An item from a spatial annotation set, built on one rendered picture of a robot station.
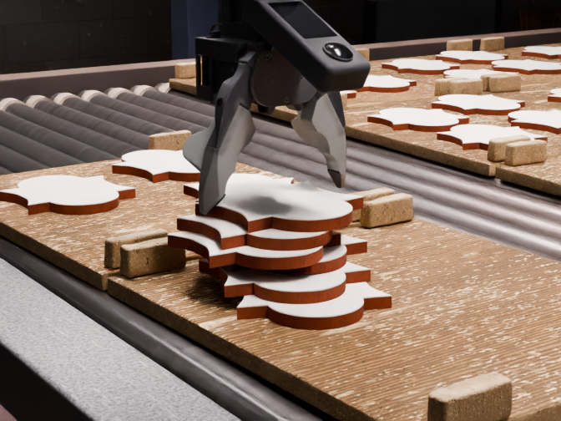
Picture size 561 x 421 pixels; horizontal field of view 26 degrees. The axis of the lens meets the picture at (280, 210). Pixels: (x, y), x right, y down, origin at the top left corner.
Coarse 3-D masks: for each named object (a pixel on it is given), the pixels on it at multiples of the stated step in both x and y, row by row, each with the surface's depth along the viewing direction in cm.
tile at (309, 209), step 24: (240, 192) 106; (264, 192) 106; (288, 192) 106; (312, 192) 106; (216, 216) 102; (240, 216) 99; (264, 216) 98; (288, 216) 98; (312, 216) 98; (336, 216) 98
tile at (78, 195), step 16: (48, 176) 136; (64, 176) 136; (96, 176) 136; (0, 192) 130; (16, 192) 129; (32, 192) 129; (48, 192) 129; (64, 192) 129; (80, 192) 129; (96, 192) 129; (112, 192) 129; (128, 192) 131; (32, 208) 125; (48, 208) 126; (64, 208) 125; (80, 208) 125; (96, 208) 125; (112, 208) 127
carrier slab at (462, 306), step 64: (384, 256) 110; (448, 256) 110; (512, 256) 110; (192, 320) 94; (256, 320) 94; (384, 320) 94; (448, 320) 94; (512, 320) 94; (320, 384) 82; (384, 384) 82; (448, 384) 82; (512, 384) 82
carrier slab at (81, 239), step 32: (160, 192) 134; (0, 224) 122; (32, 224) 121; (64, 224) 121; (96, 224) 121; (128, 224) 121; (160, 224) 121; (352, 224) 121; (64, 256) 111; (96, 256) 110; (192, 256) 111
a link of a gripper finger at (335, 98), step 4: (316, 92) 103; (336, 92) 104; (316, 96) 103; (320, 96) 103; (328, 96) 104; (332, 96) 104; (336, 96) 104; (340, 96) 105; (332, 100) 104; (336, 100) 105; (340, 100) 105; (332, 104) 104; (336, 104) 105; (340, 104) 105; (336, 108) 105; (340, 108) 105; (336, 112) 105; (340, 112) 105; (340, 116) 105; (344, 116) 105; (340, 120) 105; (344, 120) 106; (344, 124) 106
